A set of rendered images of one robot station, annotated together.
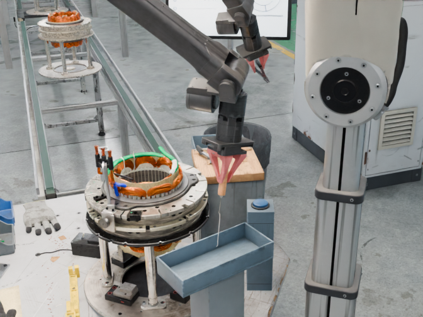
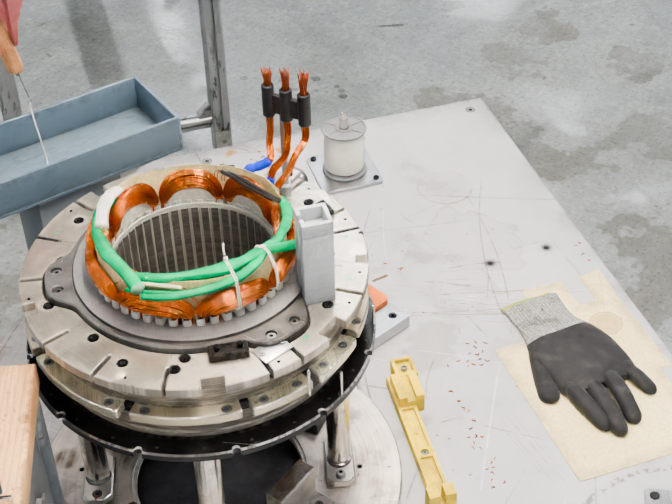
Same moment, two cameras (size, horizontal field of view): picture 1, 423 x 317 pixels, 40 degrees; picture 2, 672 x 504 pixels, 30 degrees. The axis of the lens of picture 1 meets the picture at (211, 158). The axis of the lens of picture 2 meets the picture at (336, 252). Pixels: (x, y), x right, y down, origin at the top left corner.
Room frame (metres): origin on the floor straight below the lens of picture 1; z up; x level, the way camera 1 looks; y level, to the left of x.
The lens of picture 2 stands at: (2.22, 0.32, 1.84)
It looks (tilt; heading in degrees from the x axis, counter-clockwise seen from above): 40 degrees down; 181
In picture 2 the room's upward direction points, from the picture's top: 1 degrees counter-clockwise
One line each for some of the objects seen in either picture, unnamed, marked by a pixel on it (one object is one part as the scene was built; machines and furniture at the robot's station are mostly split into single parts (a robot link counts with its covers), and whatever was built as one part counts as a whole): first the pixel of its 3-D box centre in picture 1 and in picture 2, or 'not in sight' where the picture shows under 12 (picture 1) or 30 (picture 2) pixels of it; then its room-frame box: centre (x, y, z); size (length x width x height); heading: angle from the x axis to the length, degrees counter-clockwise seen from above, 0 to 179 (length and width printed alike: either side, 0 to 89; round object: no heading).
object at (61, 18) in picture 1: (65, 29); not in sight; (3.53, 0.87, 1.05); 0.22 x 0.22 x 0.20
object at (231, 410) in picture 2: not in sight; (185, 409); (1.49, 0.17, 1.06); 0.09 x 0.04 x 0.01; 103
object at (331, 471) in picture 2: (107, 278); (339, 460); (1.34, 0.30, 0.81); 0.07 x 0.03 x 0.01; 5
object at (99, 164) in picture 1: (104, 161); (285, 103); (1.25, 0.26, 1.21); 0.04 x 0.04 x 0.03; 13
